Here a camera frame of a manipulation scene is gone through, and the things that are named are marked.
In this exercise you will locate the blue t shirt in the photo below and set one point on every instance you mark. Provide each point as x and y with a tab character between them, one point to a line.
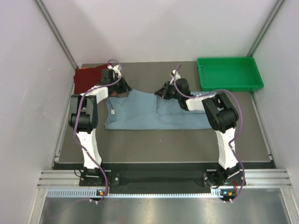
146	111

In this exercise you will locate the left aluminium corner post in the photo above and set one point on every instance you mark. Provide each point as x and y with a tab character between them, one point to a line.
42	8

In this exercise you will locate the aluminium corner post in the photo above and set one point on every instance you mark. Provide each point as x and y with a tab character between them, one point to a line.
42	8
266	26

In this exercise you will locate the grey slotted cable duct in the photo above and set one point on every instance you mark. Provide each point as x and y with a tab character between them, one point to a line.
98	193

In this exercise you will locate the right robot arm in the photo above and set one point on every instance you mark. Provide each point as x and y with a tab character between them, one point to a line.
222	117

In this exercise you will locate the aluminium frame rail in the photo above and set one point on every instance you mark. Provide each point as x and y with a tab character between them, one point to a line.
257	178

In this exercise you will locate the right aluminium corner post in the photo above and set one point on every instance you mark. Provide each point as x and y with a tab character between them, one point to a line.
266	26

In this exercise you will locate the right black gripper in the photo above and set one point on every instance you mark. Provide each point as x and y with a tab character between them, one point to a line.
163	92

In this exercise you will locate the green plastic tray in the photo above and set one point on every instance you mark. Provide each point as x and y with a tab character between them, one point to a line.
229	73

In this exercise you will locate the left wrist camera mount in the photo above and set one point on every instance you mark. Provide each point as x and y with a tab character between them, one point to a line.
117	71

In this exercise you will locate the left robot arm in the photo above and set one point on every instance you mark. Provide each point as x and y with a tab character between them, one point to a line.
83	118

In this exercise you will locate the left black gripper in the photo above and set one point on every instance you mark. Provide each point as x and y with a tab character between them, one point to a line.
124	88

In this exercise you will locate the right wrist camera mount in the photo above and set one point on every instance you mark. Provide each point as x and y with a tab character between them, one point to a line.
174	76

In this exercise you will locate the dark red folded t shirt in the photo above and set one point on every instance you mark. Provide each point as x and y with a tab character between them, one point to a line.
85	79

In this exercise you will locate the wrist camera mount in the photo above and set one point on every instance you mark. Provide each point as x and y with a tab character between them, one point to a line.
174	76
117	71

